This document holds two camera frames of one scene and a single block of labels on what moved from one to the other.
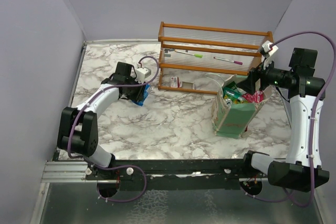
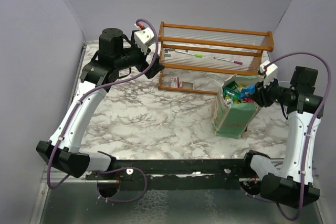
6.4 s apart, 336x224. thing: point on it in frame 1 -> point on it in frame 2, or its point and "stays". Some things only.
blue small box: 146,94 -> 247,92
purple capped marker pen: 233,61 stays
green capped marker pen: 197,55 stays
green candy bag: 232,85 stays
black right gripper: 249,84 -> 261,93
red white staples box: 175,83 stays
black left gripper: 139,95 -> 142,66
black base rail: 176,174 stays
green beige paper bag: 234,122 stays
